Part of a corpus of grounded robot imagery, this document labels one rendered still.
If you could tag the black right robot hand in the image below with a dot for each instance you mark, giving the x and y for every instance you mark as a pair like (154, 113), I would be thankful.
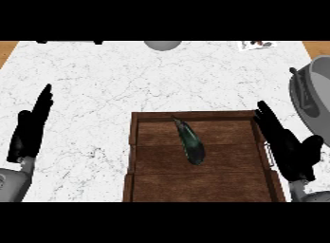
(285, 144)

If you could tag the white printed card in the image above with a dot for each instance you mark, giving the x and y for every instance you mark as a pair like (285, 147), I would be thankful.
(257, 44)

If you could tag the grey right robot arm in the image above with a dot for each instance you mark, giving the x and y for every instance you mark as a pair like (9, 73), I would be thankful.
(310, 192)

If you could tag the dark green eggplant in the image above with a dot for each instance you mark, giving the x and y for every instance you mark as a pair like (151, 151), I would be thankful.
(191, 142)

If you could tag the grey metal pot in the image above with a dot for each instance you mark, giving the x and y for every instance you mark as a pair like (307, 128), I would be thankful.
(324, 101)

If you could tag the brown wooden tray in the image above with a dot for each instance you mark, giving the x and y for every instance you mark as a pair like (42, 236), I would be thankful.
(203, 161)

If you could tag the grey round object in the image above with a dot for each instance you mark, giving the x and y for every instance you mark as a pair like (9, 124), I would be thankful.
(163, 45)

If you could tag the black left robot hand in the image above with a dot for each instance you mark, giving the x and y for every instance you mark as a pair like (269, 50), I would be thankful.
(32, 126)

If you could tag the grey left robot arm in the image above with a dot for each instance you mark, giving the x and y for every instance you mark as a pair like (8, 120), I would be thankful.
(9, 185)

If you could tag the black object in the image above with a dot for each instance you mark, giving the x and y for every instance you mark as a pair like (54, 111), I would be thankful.
(98, 42)
(42, 41)

